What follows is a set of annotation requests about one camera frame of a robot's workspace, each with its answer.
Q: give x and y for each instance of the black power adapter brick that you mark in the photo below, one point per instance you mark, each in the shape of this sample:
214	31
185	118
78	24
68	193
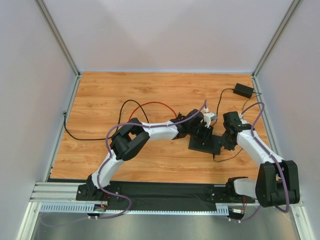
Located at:
243	90

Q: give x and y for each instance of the aluminium frame post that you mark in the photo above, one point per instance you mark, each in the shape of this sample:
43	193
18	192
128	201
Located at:
57	35
294	5

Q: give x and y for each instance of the slotted grey cable duct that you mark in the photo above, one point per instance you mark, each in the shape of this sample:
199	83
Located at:
91	208

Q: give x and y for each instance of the aluminium front rail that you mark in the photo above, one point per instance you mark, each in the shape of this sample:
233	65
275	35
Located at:
54	192

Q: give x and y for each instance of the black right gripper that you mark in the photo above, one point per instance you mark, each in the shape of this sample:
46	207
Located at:
225	141

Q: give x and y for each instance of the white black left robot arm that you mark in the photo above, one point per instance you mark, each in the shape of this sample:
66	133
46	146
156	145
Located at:
132	136

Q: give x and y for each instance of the black base mat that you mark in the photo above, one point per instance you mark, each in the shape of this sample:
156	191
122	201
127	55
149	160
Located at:
157	196

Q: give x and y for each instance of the left aluminium frame post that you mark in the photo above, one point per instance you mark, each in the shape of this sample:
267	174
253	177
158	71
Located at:
57	35

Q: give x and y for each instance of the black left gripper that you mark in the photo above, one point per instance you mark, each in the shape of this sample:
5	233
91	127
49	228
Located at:
202	131

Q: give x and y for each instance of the right aluminium frame post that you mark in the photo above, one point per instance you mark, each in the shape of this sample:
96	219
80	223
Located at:
294	5

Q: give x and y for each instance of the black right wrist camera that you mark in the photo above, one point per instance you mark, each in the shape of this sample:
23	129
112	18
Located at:
231	121

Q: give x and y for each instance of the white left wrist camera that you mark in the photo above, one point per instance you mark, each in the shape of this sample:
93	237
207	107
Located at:
208	117

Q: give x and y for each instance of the black network switch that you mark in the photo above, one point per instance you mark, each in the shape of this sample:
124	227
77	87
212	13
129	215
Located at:
210	146

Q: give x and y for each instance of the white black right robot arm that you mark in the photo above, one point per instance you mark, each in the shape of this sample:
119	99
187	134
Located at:
277	182

